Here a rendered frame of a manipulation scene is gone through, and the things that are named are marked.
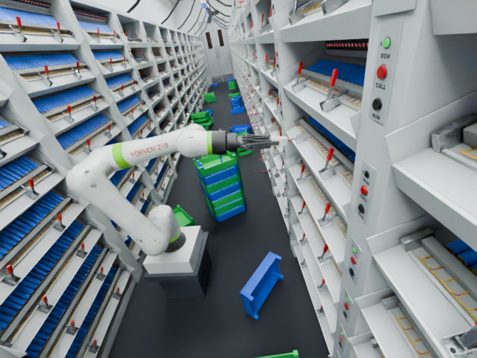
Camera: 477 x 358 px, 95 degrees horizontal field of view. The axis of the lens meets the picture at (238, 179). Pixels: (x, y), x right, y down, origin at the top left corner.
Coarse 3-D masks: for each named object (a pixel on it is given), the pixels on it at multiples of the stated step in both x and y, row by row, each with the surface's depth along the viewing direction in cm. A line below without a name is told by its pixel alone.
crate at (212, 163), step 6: (210, 156) 183; (216, 156) 186; (228, 156) 187; (234, 156) 170; (204, 162) 183; (210, 162) 184; (216, 162) 182; (228, 162) 170; (234, 162) 172; (198, 168) 167; (204, 168) 176; (210, 168) 165; (216, 168) 168; (222, 168) 170; (204, 174) 165
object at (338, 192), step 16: (304, 112) 97; (288, 128) 100; (304, 144) 84; (320, 144) 78; (304, 160) 83; (320, 160) 72; (320, 176) 66; (336, 176) 62; (352, 176) 59; (336, 192) 58
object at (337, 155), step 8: (304, 128) 92; (312, 128) 85; (312, 136) 83; (320, 136) 78; (328, 144) 72; (328, 152) 71; (336, 152) 66; (336, 160) 66; (344, 160) 62; (352, 168) 58
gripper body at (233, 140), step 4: (228, 136) 83; (232, 136) 83; (236, 136) 83; (240, 136) 88; (228, 140) 82; (232, 140) 82; (236, 140) 82; (240, 140) 85; (228, 144) 83; (232, 144) 83; (236, 144) 83; (240, 144) 82; (244, 144) 82; (228, 148) 84; (232, 148) 84; (236, 148) 84
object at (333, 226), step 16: (288, 160) 109; (304, 176) 96; (304, 192) 92; (320, 192) 87; (320, 208) 81; (336, 208) 74; (320, 224) 74; (336, 224) 72; (336, 240) 68; (336, 256) 64
